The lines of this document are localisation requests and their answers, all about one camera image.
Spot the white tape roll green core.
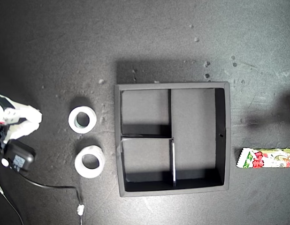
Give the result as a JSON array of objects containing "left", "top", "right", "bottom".
[{"left": 68, "top": 105, "right": 98, "bottom": 134}]

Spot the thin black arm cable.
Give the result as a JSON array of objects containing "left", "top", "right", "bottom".
[{"left": 0, "top": 177, "right": 25, "bottom": 225}]

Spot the black compartment tray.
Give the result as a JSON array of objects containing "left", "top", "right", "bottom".
[{"left": 114, "top": 81, "right": 231, "bottom": 197}]

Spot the black camera cable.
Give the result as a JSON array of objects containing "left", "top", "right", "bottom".
[{"left": 24, "top": 174, "right": 84, "bottom": 225}]

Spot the printed wrapper snack bar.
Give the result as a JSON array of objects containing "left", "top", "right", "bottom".
[{"left": 236, "top": 147, "right": 290, "bottom": 168}]

